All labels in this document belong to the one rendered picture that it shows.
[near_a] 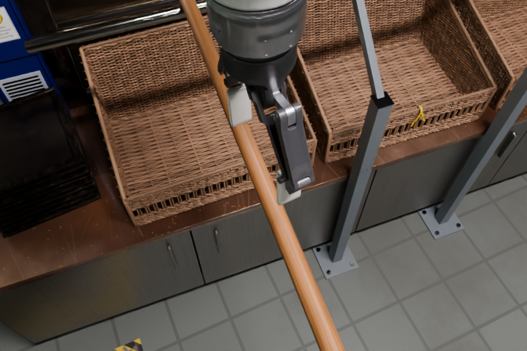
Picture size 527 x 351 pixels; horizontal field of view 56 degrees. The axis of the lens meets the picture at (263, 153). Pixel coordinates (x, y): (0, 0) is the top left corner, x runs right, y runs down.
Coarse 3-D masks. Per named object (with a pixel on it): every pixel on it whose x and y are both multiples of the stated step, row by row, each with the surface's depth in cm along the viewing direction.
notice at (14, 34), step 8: (0, 8) 125; (0, 16) 127; (8, 16) 128; (0, 24) 129; (8, 24) 129; (0, 32) 130; (8, 32) 131; (16, 32) 132; (0, 40) 132; (8, 40) 133
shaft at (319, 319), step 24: (192, 0) 99; (192, 24) 96; (216, 72) 88; (240, 144) 80; (264, 168) 77; (264, 192) 75; (288, 240) 70; (288, 264) 69; (312, 288) 66; (312, 312) 65; (336, 336) 63
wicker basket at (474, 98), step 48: (336, 0) 162; (384, 0) 167; (336, 48) 173; (384, 48) 179; (432, 48) 176; (336, 96) 166; (432, 96) 166; (480, 96) 150; (336, 144) 145; (384, 144) 155
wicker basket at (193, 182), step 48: (96, 48) 144; (144, 48) 149; (192, 48) 154; (96, 96) 138; (144, 96) 159; (192, 96) 165; (288, 96) 150; (144, 144) 155; (192, 144) 155; (144, 192) 129; (192, 192) 137; (240, 192) 145
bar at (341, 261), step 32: (352, 0) 115; (64, 32) 99; (96, 32) 100; (384, 96) 118; (512, 96) 142; (384, 128) 125; (480, 160) 165; (352, 192) 150; (352, 224) 169; (448, 224) 204; (320, 256) 196; (352, 256) 196
